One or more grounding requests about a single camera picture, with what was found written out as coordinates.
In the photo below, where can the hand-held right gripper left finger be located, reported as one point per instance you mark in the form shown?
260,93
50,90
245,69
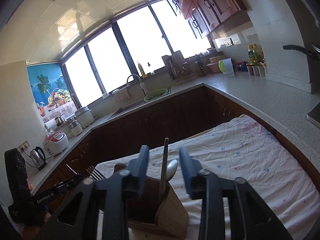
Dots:
142,166

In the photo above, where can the brown coffee pot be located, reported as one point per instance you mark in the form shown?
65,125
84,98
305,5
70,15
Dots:
60,120

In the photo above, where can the stacked pink bowls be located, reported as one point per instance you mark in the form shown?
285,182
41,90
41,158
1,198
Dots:
213,66

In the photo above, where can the tropical fruit wall poster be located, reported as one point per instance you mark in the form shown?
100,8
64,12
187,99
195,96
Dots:
45,80

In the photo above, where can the pale dish towel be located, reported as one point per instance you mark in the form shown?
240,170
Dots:
122,95

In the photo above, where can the spice jar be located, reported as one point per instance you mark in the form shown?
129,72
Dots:
256,70
250,70
262,71

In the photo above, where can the knife block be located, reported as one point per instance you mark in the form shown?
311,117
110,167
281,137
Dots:
200,68

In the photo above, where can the metal fork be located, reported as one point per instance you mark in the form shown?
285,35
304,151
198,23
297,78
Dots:
96,173

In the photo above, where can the steel gas stove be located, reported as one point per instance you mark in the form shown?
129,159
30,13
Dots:
314,116

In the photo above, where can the floral white tablecloth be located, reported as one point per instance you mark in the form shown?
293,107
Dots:
237,167

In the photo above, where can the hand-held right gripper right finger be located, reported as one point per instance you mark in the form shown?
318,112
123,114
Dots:
186,170

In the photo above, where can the steel electric kettle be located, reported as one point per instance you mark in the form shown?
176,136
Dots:
38,158

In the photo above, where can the white and red rice cooker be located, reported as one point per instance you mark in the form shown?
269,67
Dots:
56,143

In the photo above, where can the small white steamer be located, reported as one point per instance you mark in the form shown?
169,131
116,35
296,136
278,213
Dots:
75,128

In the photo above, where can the wooden wall cabinets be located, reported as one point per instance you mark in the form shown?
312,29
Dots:
212,2

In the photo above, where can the yellow oil bottle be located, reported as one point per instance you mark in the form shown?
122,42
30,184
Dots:
250,53
257,52

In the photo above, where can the curved kitchen faucet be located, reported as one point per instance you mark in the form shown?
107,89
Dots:
143,86

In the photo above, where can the wooden utensil holder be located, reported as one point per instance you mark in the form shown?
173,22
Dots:
172,205

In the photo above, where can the large kitchen window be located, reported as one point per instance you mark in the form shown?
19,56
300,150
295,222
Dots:
140,42

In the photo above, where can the wooden chopstick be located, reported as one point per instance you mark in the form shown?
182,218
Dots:
163,170

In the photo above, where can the dark wooden base cabinets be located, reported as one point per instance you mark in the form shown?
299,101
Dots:
150,125

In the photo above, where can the white pitcher with green lid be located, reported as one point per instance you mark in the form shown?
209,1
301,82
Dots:
227,67

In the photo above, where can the dark purple container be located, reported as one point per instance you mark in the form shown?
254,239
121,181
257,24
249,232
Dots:
242,66

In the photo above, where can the green colander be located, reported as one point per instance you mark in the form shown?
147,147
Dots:
155,94

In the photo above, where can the yellow dish soap bottle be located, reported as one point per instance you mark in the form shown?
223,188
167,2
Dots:
142,70

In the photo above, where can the metal spoon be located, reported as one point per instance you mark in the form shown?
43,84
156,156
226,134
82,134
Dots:
172,167

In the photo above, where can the large white cooker pot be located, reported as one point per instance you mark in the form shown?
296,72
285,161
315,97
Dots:
85,117

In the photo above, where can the paper towel roll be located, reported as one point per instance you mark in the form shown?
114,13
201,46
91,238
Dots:
51,124

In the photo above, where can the wall socket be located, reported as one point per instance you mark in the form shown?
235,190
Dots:
228,42
23,145

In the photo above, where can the steel kitchen sink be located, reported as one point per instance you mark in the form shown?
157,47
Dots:
130,107

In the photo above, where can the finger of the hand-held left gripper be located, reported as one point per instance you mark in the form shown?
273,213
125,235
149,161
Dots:
70,183

